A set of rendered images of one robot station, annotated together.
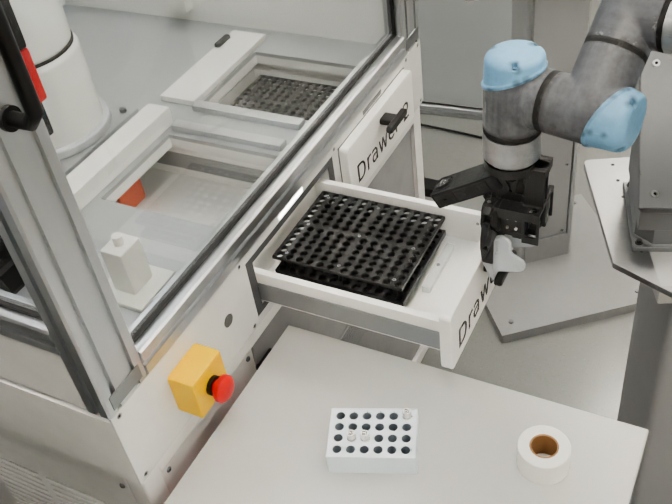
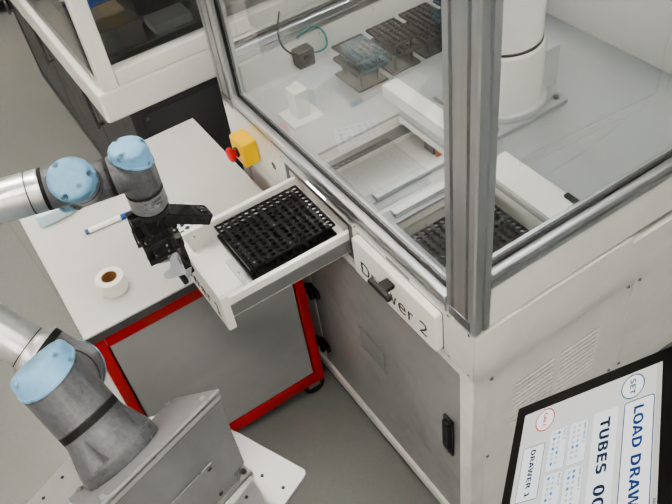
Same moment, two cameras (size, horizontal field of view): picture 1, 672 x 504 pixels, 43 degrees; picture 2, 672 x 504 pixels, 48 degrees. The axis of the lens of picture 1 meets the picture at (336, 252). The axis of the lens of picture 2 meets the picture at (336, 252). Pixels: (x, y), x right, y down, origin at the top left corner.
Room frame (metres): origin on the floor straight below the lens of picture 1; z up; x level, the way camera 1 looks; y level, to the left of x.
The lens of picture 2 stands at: (1.80, -1.07, 2.08)
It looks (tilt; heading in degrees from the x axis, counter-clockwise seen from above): 45 degrees down; 121
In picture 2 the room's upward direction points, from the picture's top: 9 degrees counter-clockwise
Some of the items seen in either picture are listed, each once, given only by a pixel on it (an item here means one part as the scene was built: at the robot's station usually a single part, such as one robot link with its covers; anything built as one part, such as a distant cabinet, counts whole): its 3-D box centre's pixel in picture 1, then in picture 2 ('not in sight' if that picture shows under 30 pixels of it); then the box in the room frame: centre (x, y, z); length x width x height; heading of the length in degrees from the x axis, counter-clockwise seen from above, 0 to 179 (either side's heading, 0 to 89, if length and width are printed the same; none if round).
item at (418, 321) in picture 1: (356, 251); (279, 234); (1.03, -0.03, 0.86); 0.40 x 0.26 x 0.06; 58
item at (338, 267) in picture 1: (361, 250); (276, 234); (1.03, -0.04, 0.87); 0.22 x 0.18 x 0.06; 58
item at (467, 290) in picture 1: (480, 277); (198, 274); (0.92, -0.21, 0.87); 0.29 x 0.02 x 0.11; 148
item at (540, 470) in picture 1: (543, 454); (111, 282); (0.66, -0.23, 0.78); 0.07 x 0.07 x 0.04
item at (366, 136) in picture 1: (379, 131); (395, 290); (1.35, -0.12, 0.87); 0.29 x 0.02 x 0.11; 148
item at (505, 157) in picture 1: (512, 142); (148, 199); (0.90, -0.25, 1.13); 0.08 x 0.08 x 0.05
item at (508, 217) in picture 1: (515, 193); (156, 229); (0.89, -0.25, 1.05); 0.09 x 0.08 x 0.12; 58
